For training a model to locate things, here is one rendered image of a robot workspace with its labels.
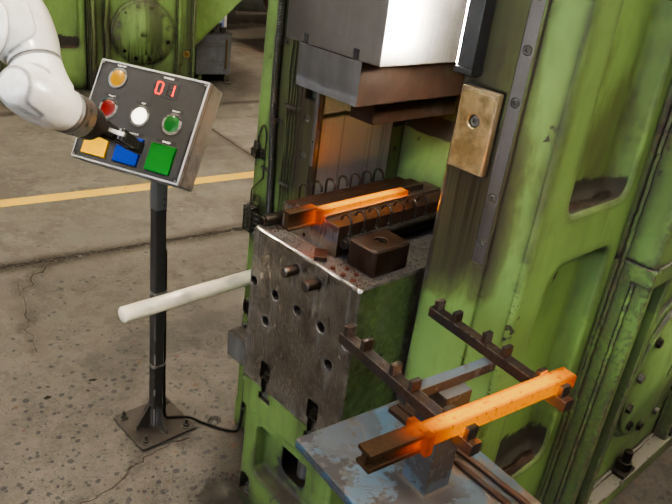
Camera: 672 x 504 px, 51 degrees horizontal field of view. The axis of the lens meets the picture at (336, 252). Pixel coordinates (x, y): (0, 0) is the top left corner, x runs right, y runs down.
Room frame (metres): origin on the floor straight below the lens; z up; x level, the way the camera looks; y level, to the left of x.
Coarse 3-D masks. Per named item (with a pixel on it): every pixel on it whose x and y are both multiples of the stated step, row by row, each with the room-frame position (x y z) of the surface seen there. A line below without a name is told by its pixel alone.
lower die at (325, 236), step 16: (336, 192) 1.71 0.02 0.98; (352, 192) 1.70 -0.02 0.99; (368, 192) 1.71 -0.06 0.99; (416, 192) 1.74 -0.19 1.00; (432, 192) 1.77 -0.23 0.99; (288, 208) 1.59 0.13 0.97; (352, 208) 1.57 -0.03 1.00; (368, 208) 1.60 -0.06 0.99; (384, 208) 1.61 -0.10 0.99; (400, 208) 1.63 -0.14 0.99; (432, 208) 1.70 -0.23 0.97; (320, 224) 1.50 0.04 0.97; (336, 224) 1.48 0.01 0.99; (368, 224) 1.53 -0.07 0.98; (384, 224) 1.57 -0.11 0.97; (432, 224) 1.71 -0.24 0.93; (320, 240) 1.50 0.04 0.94; (336, 240) 1.46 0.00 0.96; (336, 256) 1.46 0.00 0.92
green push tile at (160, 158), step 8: (152, 144) 1.72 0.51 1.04; (160, 144) 1.72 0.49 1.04; (152, 152) 1.71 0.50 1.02; (160, 152) 1.71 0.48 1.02; (168, 152) 1.70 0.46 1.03; (176, 152) 1.71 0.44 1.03; (152, 160) 1.70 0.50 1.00; (160, 160) 1.70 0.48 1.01; (168, 160) 1.69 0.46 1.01; (144, 168) 1.69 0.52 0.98; (152, 168) 1.69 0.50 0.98; (160, 168) 1.68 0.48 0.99; (168, 168) 1.68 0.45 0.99; (168, 176) 1.68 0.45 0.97
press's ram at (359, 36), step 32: (320, 0) 1.56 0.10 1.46; (352, 0) 1.50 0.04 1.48; (384, 0) 1.44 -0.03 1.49; (416, 0) 1.48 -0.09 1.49; (448, 0) 1.56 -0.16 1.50; (288, 32) 1.63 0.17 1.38; (320, 32) 1.55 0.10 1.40; (352, 32) 1.49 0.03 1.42; (384, 32) 1.43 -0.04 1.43; (416, 32) 1.49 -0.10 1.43; (448, 32) 1.57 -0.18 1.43; (384, 64) 1.44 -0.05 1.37; (416, 64) 1.51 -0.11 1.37
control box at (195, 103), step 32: (128, 64) 1.87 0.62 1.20; (96, 96) 1.84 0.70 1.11; (128, 96) 1.82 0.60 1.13; (160, 96) 1.80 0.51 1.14; (192, 96) 1.78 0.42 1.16; (128, 128) 1.77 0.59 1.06; (160, 128) 1.75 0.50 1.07; (192, 128) 1.73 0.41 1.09; (96, 160) 1.74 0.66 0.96; (192, 160) 1.72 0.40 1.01
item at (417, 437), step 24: (528, 384) 0.91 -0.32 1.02; (552, 384) 0.91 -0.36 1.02; (456, 408) 0.82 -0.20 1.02; (480, 408) 0.83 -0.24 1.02; (504, 408) 0.85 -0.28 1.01; (408, 432) 0.75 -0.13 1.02; (432, 432) 0.76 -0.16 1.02; (456, 432) 0.79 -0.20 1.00; (360, 456) 0.72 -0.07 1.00; (384, 456) 0.72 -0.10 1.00; (408, 456) 0.73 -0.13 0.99
